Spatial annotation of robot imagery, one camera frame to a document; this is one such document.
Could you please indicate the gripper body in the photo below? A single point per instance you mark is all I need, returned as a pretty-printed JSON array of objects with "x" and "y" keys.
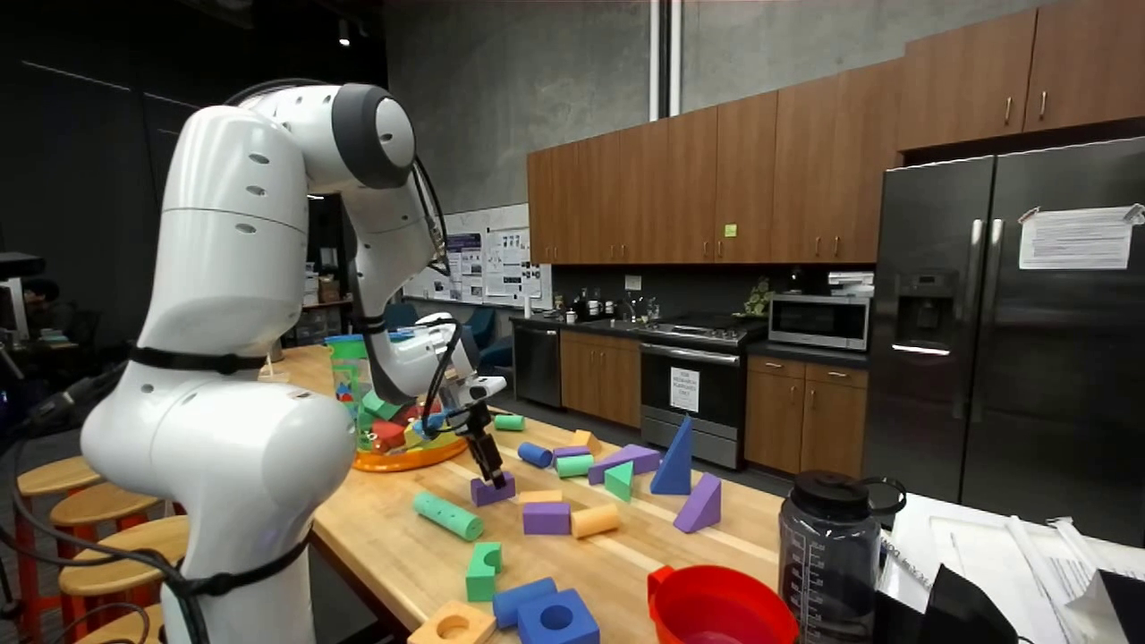
[{"x": 477, "y": 427}]

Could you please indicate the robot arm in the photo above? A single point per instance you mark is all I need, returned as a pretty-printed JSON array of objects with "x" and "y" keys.
[{"x": 233, "y": 295}]

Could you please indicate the purple arch foam block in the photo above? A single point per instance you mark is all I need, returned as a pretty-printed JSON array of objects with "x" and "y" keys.
[{"x": 495, "y": 494}]

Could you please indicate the flat orange foam block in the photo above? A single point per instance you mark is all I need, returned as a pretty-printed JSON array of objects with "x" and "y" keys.
[{"x": 539, "y": 496}]

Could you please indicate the flat purple foam block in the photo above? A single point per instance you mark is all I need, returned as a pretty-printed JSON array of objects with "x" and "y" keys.
[{"x": 571, "y": 452}]

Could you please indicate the small orange foam block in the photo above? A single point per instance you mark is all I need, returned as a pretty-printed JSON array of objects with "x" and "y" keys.
[{"x": 588, "y": 441}]

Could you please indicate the clear plastic toy bag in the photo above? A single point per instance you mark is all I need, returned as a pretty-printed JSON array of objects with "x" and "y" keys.
[{"x": 349, "y": 376}]

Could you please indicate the green arch foam block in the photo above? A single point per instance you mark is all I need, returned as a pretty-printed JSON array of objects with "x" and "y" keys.
[{"x": 479, "y": 581}]

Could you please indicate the blue foam block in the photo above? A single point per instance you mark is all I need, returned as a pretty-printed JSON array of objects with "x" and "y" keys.
[{"x": 519, "y": 597}]

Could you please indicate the orange foam block with hole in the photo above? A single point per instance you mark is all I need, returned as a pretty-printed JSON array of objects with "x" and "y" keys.
[{"x": 452, "y": 626}]

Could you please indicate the short green foam cylinder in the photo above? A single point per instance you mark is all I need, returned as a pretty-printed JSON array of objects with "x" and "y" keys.
[
  {"x": 574, "y": 466},
  {"x": 509, "y": 422}
]

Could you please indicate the blue foam cylinder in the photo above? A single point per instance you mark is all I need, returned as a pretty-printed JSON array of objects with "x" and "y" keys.
[{"x": 535, "y": 455}]

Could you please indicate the dishwasher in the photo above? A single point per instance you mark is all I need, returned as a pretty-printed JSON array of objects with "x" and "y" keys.
[{"x": 537, "y": 362}]

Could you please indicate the blue chair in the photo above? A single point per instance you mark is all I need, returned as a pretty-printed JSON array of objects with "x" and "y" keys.
[{"x": 490, "y": 340}]

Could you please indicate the heap of foam blocks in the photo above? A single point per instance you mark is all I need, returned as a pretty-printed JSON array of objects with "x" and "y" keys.
[{"x": 386, "y": 431}]

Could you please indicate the long green foam cylinder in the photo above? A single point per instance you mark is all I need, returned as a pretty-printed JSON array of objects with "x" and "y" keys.
[{"x": 447, "y": 516}]

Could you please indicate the purple foam cube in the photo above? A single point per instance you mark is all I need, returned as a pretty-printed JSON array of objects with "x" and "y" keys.
[{"x": 547, "y": 519}]

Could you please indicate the wooden base cabinet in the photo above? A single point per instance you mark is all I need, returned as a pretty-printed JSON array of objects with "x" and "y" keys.
[
  {"x": 599, "y": 380},
  {"x": 805, "y": 416}
]

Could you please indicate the orange foam cylinder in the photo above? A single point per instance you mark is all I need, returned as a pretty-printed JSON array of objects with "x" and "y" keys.
[{"x": 595, "y": 521}]

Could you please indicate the long purple foam bar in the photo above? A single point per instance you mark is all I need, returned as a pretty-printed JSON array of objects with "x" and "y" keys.
[{"x": 626, "y": 461}]

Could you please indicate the green foam triangle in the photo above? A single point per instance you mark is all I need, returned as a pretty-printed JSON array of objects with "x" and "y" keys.
[{"x": 621, "y": 483}]

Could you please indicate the whiteboard with posters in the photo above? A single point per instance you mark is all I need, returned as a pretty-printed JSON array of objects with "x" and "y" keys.
[{"x": 496, "y": 259}]

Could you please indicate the shelf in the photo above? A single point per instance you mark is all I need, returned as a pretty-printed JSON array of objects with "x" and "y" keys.
[{"x": 324, "y": 304}]

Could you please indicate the tall blue foam triangle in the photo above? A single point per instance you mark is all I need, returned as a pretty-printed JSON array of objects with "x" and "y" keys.
[{"x": 675, "y": 470}]

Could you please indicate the blue foam cube with hole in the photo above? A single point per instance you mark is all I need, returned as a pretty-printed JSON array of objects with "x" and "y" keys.
[{"x": 556, "y": 619}]

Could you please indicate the stove with oven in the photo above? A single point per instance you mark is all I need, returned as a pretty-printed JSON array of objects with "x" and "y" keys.
[{"x": 693, "y": 394}]

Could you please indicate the purple foam wedge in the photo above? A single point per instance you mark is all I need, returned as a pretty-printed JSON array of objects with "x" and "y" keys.
[{"x": 702, "y": 512}]

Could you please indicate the red plastic bowl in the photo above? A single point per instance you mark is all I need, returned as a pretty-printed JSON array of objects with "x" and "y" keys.
[{"x": 716, "y": 608}]

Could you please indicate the potted plant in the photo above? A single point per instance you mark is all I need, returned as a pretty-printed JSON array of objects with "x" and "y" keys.
[{"x": 759, "y": 300}]

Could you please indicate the microwave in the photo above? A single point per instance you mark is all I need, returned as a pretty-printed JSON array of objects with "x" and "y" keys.
[{"x": 818, "y": 322}]

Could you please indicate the dark water bottle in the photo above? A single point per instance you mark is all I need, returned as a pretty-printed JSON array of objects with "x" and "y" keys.
[{"x": 827, "y": 563}]

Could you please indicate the row of wooden stools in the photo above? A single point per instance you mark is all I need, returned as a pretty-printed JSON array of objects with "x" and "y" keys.
[{"x": 116, "y": 546}]

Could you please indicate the pile of white papers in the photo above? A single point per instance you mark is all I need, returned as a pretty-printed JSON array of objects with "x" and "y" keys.
[{"x": 975, "y": 546}]

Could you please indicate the black pouch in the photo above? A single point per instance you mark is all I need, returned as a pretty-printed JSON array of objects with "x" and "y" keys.
[{"x": 962, "y": 613}]

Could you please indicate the stainless steel refrigerator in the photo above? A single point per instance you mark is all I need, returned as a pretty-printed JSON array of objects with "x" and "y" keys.
[{"x": 1029, "y": 376}]

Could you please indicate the paper note on refrigerator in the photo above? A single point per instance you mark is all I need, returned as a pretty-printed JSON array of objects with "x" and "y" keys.
[{"x": 1073, "y": 240}]

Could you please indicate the row of wooden wall cabinets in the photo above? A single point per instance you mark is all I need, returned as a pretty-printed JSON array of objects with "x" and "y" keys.
[{"x": 805, "y": 170}]

